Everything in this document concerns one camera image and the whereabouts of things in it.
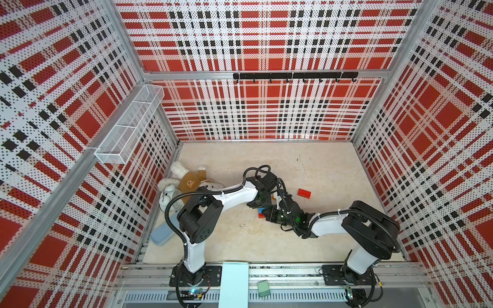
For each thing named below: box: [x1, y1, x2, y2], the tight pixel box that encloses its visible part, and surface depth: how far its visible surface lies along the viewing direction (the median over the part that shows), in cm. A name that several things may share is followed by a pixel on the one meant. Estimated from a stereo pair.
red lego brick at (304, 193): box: [297, 188, 312, 199], surface depth 100 cm
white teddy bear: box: [157, 161, 225, 205], surface depth 97 cm
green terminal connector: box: [257, 279, 271, 298], surface depth 71 cm
